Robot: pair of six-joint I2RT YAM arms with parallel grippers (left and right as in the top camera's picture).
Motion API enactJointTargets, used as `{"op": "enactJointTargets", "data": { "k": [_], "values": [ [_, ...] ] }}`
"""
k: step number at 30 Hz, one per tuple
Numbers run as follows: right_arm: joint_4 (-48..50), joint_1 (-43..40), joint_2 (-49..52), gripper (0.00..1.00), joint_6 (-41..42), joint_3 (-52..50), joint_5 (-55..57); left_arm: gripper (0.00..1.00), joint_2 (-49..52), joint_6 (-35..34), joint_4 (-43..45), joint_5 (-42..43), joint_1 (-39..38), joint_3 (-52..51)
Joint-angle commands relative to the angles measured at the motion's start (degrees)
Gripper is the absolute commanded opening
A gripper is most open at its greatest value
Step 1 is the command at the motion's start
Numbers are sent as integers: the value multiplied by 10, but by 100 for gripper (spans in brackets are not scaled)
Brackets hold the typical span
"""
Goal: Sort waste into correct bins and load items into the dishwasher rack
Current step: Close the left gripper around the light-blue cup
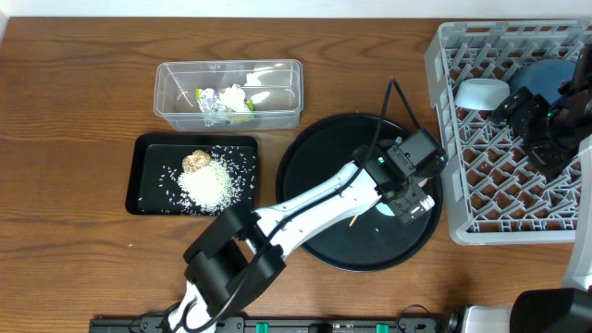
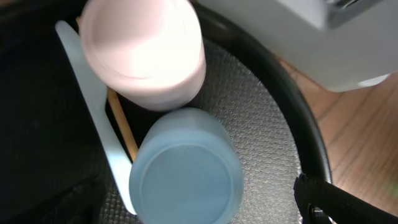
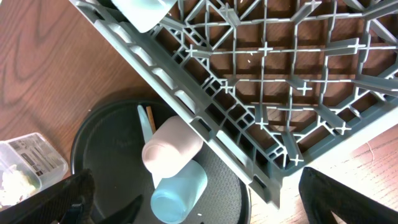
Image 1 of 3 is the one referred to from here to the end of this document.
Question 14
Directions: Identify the wooden chopstick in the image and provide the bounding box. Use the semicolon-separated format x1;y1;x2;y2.
349;215;359;228

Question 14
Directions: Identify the blue plate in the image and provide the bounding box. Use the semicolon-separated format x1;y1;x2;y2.
509;59;576;105

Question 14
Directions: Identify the light blue bowl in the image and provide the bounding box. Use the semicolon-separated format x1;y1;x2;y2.
454;79;510;111

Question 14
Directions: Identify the white rice pile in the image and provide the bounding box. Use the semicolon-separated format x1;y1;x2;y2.
138;145;256;217

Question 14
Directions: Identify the white tissue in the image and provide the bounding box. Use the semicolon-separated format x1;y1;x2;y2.
218;84;251;113

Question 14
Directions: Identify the yellow snack wrapper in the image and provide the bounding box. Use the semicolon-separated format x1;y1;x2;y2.
196;88;255;127

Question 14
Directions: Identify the brown mushroom food scrap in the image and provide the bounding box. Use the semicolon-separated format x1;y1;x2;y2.
182;150;212;173

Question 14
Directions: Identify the light blue cup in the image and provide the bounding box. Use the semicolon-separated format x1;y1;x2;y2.
376;203;395;216

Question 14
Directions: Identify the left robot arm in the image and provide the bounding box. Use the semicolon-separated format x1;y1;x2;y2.
162;143;448;332

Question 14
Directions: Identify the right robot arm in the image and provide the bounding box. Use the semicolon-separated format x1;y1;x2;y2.
455;80;591;333

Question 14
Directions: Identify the grey dishwasher rack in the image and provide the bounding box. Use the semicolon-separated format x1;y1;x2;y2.
424;19;591;245

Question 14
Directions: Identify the black round tray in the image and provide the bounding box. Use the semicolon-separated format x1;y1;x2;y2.
276;114;443;272

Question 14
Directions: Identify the clear plastic bin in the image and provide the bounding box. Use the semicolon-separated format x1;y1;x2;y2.
154;59;304;131

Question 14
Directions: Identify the black rectangular tray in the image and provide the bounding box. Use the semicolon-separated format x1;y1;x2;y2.
126;133;258;216

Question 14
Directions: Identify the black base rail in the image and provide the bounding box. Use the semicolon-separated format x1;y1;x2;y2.
89;315;442;333

